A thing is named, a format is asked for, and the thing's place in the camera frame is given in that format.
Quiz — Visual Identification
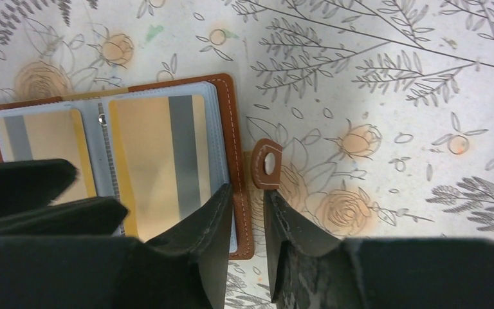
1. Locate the brown leather card holder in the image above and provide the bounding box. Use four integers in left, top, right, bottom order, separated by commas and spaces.
0, 72, 284, 261

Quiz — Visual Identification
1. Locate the yellow black credit card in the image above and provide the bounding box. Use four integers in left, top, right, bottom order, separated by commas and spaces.
0, 108, 97, 204

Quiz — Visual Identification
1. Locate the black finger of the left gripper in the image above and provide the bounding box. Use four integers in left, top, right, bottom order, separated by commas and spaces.
0, 159, 77, 218
0, 196, 129, 236

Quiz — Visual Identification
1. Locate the gold striped credit card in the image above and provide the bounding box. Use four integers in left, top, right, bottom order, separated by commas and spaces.
108, 95, 212, 241

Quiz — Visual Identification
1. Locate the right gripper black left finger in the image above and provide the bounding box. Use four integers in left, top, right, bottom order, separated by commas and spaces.
0, 184, 233, 308

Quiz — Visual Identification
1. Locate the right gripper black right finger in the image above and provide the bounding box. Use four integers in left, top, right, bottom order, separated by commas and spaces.
264, 191, 494, 308

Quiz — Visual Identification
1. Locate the floral table mat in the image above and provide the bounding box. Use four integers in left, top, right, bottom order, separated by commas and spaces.
0, 1, 494, 308

